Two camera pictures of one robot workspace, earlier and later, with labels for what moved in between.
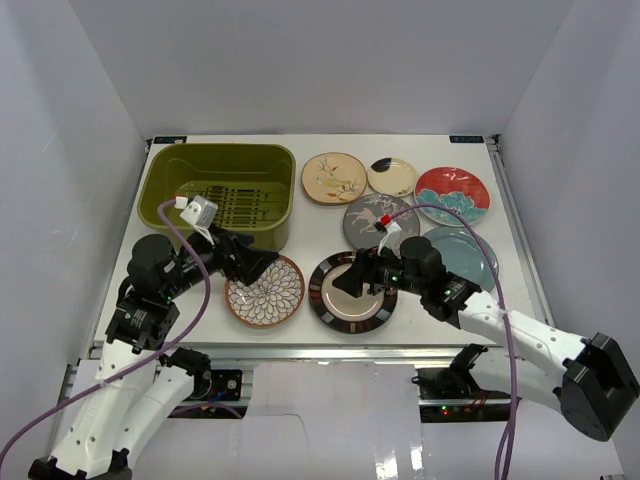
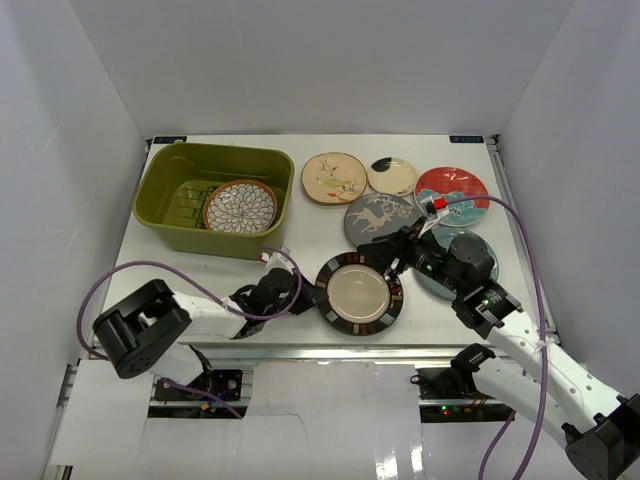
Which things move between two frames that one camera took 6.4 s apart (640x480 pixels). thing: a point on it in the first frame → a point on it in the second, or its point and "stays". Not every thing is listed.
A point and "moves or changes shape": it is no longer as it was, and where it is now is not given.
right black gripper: (365, 269) → (383, 251)
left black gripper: (228, 251) → (297, 297)
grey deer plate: (361, 216) stays
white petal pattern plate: (271, 299) moves or changes shape
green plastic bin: (252, 184) stays
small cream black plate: (392, 176) stays
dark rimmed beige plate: (341, 310) stays
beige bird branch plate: (334, 178) stays
